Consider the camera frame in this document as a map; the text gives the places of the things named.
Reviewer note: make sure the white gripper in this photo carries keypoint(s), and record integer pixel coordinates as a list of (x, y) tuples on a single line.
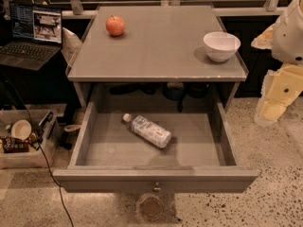
[(289, 37)]

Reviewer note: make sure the blue plastic water bottle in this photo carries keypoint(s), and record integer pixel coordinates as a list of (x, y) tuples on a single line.
[(148, 130)]

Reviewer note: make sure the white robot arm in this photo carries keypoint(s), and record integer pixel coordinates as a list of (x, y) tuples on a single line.
[(287, 39)]

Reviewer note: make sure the grey cabinet with counter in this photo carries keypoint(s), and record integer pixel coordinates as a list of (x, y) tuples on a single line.
[(159, 44)]

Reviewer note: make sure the brass drawer knob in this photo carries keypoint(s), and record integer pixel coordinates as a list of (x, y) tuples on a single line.
[(157, 187)]

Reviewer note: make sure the open grey top drawer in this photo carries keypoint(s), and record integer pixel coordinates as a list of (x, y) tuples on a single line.
[(200, 157)]

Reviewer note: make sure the white ceramic bowl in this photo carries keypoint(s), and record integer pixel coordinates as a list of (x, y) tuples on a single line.
[(221, 46)]

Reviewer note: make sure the red apple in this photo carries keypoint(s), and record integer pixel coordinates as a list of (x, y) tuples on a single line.
[(115, 26)]

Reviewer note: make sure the white plastic bag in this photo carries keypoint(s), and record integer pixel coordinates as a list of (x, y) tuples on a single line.
[(71, 44)]

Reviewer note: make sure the black open laptop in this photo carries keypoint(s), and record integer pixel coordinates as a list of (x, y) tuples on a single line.
[(36, 36)]

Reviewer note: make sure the clear plastic storage bin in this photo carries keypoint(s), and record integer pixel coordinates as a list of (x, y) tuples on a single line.
[(42, 142)]

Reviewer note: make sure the small white bowl in bin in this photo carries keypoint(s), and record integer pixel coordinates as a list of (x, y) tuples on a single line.
[(21, 129)]

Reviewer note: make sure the brown snack packet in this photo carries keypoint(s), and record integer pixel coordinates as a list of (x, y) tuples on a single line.
[(13, 145)]

